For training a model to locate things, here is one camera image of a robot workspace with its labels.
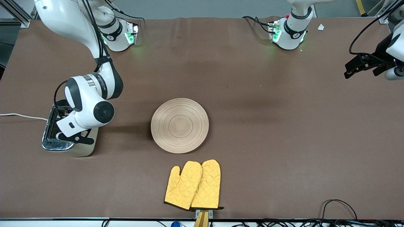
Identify yellow oven mitt with thumb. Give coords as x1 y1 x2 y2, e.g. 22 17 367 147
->
164 165 203 211

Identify black looped cable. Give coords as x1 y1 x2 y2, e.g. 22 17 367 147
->
321 199 358 221

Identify brown table cover cloth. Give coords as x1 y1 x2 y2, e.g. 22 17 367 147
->
0 16 404 220

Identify white toaster power cable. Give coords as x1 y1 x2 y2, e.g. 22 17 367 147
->
0 113 48 121

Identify round wooden plate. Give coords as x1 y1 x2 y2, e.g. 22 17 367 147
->
151 98 210 154

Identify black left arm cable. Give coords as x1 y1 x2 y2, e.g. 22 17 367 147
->
349 0 404 55

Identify aluminium frame profile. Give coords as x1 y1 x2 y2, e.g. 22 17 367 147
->
0 0 43 28
377 0 404 25

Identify yellow clamp with metal bracket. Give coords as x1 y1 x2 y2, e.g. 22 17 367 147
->
193 209 213 227

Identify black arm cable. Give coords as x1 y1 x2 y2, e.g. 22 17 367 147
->
349 0 404 55
54 0 111 112

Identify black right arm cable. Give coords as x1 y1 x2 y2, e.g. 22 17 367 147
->
54 0 111 112

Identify black base cable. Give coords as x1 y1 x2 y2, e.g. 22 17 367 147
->
242 16 272 34
104 0 146 21

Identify yellow pole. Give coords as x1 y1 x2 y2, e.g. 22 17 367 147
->
356 0 368 17

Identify chrome and beige toaster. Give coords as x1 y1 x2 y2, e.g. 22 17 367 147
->
42 97 100 157

